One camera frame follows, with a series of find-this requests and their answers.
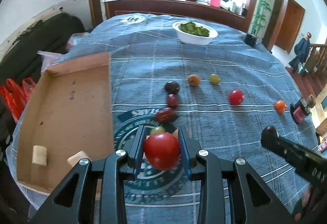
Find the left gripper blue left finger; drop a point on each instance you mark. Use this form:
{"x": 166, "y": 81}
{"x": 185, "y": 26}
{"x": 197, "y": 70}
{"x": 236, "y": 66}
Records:
{"x": 137, "y": 150}

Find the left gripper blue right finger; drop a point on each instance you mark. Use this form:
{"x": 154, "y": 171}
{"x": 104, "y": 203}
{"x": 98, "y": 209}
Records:
{"x": 189, "y": 148}

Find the orange tangerine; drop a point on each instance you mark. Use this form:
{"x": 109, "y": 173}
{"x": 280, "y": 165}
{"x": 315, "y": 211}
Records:
{"x": 280, "y": 106}
{"x": 175, "y": 133}

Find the large red tomato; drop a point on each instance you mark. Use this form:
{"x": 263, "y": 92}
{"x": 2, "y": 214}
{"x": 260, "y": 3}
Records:
{"x": 162, "y": 151}
{"x": 236, "y": 97}

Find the green grape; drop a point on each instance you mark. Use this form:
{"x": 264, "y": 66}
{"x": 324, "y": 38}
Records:
{"x": 157, "y": 130}
{"x": 214, "y": 79}

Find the red jujube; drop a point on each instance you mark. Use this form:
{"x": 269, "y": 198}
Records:
{"x": 165, "y": 115}
{"x": 172, "y": 101}

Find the dark purple plum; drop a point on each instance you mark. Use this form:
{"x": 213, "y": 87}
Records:
{"x": 172, "y": 87}

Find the beige cheese block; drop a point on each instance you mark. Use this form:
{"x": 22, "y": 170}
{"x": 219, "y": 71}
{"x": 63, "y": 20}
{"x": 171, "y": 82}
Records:
{"x": 73, "y": 160}

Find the brown longan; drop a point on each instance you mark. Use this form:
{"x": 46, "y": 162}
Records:
{"x": 194, "y": 80}

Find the white bread cube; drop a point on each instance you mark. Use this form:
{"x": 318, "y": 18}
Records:
{"x": 39, "y": 155}

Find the right hand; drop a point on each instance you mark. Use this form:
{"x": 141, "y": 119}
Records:
{"x": 301, "y": 205}

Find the red black device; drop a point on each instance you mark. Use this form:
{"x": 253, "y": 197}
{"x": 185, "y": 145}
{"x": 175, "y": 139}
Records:
{"x": 300, "y": 110}

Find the blue plaid tablecloth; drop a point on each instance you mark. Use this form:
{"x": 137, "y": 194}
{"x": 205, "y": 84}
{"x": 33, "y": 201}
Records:
{"x": 241, "y": 181}

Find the brown cardboard tray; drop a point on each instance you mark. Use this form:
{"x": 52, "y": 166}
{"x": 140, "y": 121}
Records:
{"x": 69, "y": 111}

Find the white bowl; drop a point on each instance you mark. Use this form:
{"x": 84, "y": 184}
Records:
{"x": 191, "y": 39}

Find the person in dark coat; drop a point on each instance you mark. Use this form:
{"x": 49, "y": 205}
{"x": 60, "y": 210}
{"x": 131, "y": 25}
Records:
{"x": 301, "y": 51}

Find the green leafy vegetables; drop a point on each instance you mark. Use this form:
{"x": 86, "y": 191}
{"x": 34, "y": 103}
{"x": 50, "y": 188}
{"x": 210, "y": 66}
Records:
{"x": 192, "y": 29}

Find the small black box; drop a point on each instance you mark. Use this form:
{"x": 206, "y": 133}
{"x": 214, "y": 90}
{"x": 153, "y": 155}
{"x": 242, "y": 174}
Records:
{"x": 250, "y": 39}

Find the clear plastic bag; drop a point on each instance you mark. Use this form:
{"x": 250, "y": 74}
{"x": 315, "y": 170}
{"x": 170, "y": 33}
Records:
{"x": 48, "y": 58}

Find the brown wooden door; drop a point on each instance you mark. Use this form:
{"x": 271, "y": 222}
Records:
{"x": 290, "y": 26}

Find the black sofa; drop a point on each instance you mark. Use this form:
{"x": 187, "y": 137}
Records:
{"x": 22, "y": 61}

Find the wooden sideboard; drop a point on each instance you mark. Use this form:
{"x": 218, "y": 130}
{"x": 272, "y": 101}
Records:
{"x": 171, "y": 7}

